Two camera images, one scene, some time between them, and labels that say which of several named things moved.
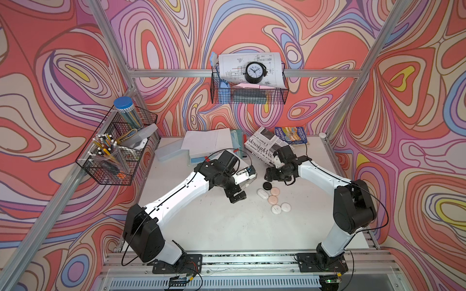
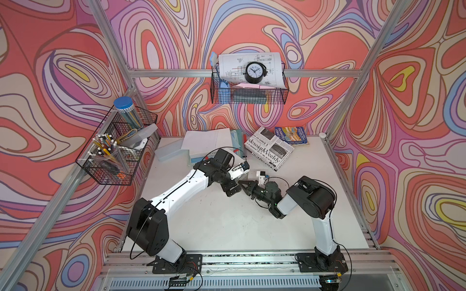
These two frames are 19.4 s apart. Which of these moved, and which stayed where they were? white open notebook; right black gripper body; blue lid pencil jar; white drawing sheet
Moved: right black gripper body
Stayed: blue lid pencil jar; white drawing sheet; white open notebook
